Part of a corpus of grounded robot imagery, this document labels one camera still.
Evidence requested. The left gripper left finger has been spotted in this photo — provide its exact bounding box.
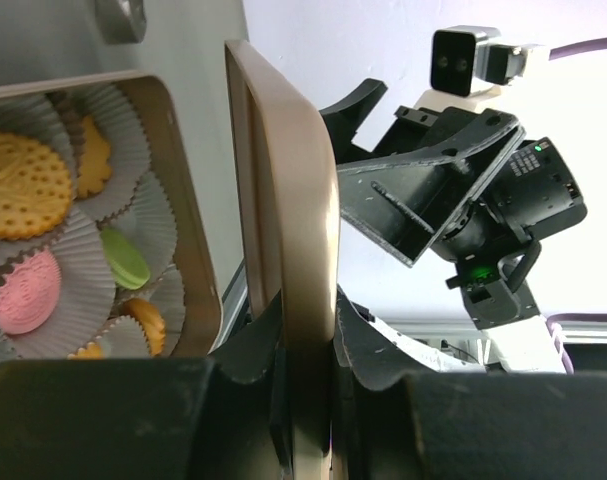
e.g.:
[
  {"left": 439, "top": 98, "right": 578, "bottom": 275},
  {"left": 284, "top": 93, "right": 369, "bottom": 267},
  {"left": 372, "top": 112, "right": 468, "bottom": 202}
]
[{"left": 0, "top": 299, "right": 287, "bottom": 479}]

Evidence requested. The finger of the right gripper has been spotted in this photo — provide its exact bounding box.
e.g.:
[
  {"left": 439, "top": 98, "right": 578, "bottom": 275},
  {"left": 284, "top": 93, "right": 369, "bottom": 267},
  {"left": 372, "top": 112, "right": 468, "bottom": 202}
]
[{"left": 319, "top": 78, "right": 387, "bottom": 165}]

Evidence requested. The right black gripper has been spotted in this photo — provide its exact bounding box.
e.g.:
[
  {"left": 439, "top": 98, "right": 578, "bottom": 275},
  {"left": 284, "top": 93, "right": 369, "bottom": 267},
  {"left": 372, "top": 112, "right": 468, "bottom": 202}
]
[{"left": 337, "top": 109, "right": 587, "bottom": 330}]

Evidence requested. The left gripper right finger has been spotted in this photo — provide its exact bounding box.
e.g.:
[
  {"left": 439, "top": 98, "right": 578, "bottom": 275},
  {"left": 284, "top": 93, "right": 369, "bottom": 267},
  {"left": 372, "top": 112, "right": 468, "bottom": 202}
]
[{"left": 332, "top": 295, "right": 607, "bottom": 479}]

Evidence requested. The gold tin lid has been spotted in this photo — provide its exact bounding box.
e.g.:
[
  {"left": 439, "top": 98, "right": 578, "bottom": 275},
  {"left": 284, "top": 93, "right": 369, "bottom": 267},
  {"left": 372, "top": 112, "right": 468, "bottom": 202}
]
[{"left": 225, "top": 40, "right": 340, "bottom": 479}]

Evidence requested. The small orange flower cookie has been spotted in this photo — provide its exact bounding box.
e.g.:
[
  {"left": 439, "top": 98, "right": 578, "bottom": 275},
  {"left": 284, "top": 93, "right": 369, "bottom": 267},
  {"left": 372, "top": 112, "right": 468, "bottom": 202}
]
[{"left": 120, "top": 298, "right": 166, "bottom": 357}]

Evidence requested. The green cookie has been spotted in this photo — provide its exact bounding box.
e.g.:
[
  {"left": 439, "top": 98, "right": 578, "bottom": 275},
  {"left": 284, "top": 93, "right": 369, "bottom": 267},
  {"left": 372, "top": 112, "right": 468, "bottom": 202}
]
[{"left": 100, "top": 228, "right": 151, "bottom": 290}]

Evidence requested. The round orange biscuit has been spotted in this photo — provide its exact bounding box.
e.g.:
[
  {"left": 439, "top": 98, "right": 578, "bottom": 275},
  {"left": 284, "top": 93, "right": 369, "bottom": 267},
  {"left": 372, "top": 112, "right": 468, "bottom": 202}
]
[{"left": 0, "top": 132, "right": 73, "bottom": 240}]

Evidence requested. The gold cookie tin box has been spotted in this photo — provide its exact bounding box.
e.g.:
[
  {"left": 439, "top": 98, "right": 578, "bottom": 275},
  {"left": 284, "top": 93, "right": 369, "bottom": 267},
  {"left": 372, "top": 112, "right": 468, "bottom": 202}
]
[{"left": 0, "top": 73, "right": 222, "bottom": 363}]

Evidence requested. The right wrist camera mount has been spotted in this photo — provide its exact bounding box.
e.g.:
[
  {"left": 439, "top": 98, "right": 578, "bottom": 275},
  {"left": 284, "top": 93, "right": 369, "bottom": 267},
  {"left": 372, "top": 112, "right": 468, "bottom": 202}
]
[{"left": 414, "top": 25, "right": 551, "bottom": 113}]

